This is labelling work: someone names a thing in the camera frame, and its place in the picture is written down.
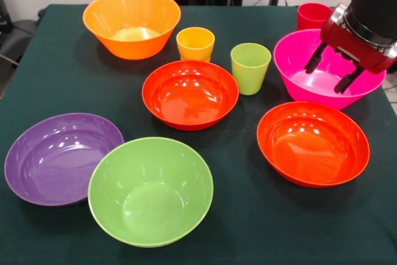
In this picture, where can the dark green tablecloth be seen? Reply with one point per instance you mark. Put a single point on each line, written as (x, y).
(248, 231)

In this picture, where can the pink plastic bowl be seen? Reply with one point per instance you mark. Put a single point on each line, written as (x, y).
(294, 60)

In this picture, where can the green plastic cup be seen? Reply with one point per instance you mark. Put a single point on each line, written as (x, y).
(249, 72)

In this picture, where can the purple plastic bowl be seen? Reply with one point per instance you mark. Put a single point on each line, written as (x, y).
(56, 159)

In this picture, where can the yellow plastic cup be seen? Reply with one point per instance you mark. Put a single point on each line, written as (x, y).
(195, 44)

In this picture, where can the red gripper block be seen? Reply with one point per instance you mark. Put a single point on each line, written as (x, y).
(353, 46)

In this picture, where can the red plastic cup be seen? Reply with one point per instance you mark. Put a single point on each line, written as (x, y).
(310, 16)

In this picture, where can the orange plastic bowl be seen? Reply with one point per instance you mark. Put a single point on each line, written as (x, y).
(130, 13)

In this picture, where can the red plastic bowl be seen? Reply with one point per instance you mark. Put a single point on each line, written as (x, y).
(313, 144)
(189, 97)

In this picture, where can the green plastic bowl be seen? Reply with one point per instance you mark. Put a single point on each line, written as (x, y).
(149, 190)

